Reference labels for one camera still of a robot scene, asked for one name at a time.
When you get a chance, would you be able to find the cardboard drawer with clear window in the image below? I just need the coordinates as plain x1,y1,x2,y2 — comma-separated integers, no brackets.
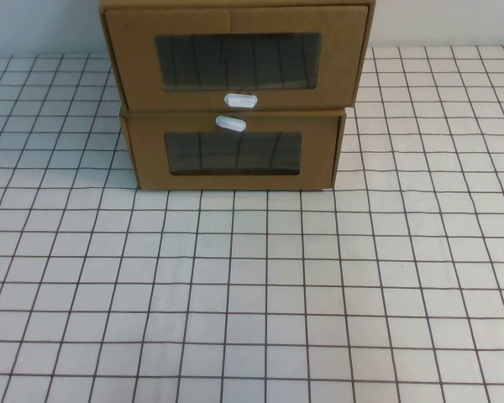
124,115,342,191
103,7,370,111

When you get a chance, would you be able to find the white plastic drawer handle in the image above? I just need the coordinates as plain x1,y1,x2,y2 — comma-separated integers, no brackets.
215,115,249,133
223,92,260,110

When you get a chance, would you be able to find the white grid tablecloth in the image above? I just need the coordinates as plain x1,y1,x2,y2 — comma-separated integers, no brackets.
0,44,504,403

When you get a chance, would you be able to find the brown cardboard box shell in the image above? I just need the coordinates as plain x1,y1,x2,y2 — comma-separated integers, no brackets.
98,0,375,112

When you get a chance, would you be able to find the cardboard lower drawer with window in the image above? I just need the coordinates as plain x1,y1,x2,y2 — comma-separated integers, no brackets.
120,107,348,192

